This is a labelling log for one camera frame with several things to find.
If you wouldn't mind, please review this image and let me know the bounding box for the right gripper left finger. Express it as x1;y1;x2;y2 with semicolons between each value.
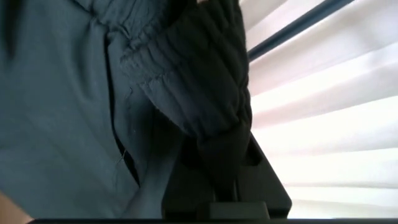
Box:
161;136;215;218

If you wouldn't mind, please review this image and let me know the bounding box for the black garment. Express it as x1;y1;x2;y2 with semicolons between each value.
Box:
0;0;253;219

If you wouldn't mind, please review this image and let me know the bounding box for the black clothes rack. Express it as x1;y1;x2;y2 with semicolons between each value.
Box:
247;0;355;62

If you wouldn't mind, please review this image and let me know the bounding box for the beige curtain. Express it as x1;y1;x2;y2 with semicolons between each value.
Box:
239;0;398;218

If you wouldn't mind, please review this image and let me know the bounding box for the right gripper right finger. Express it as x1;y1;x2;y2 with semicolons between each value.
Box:
236;133;293;218

